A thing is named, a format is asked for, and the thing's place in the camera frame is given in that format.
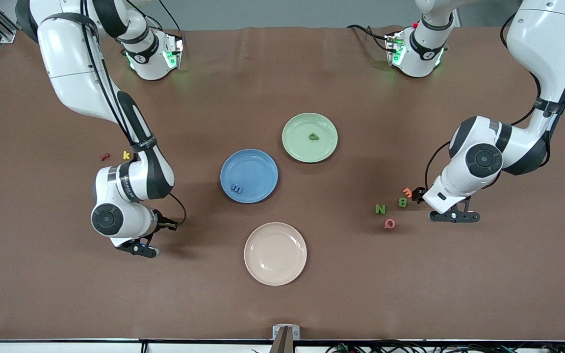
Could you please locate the brown table cover sheet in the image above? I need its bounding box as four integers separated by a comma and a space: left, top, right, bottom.
0, 25, 565, 341

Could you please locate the blue plate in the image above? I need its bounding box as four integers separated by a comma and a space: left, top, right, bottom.
220, 149, 279, 204

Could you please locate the beige plate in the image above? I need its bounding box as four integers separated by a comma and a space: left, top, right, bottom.
243, 222, 308, 287

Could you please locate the green plate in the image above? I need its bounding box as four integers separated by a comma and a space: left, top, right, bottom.
282, 112, 339, 164

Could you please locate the white table edge rail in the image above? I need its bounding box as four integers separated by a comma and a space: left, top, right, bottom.
0, 341, 565, 353

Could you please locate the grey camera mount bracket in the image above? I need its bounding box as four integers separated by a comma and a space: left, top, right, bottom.
270, 325, 301, 353

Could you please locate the black left arm base cable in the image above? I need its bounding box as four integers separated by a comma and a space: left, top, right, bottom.
346, 24, 397, 52

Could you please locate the black arm base cable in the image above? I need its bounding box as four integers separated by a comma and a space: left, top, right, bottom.
157, 0, 184, 32
346, 24, 397, 52

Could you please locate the black right arm base cable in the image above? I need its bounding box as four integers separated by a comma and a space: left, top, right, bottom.
157, 0, 184, 32

